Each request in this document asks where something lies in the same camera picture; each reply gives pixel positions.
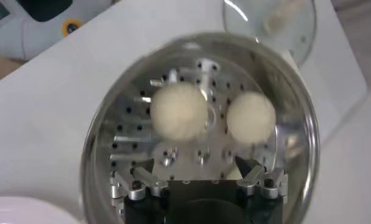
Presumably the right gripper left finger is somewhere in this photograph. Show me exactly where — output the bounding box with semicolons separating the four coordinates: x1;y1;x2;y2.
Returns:
108;158;170;214

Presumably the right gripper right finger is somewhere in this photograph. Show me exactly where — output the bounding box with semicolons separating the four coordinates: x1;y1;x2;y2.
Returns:
235;155;289;204

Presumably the stainless steel steamer basket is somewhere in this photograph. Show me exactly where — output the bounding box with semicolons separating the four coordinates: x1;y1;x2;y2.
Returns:
80;32;322;224

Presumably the round glass lid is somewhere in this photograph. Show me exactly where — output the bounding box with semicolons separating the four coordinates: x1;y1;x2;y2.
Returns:
222;0;317;66

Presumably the white steamed baozi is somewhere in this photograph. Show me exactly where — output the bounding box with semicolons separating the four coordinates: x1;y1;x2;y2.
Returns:
226;91;277;144
150;82;210;141

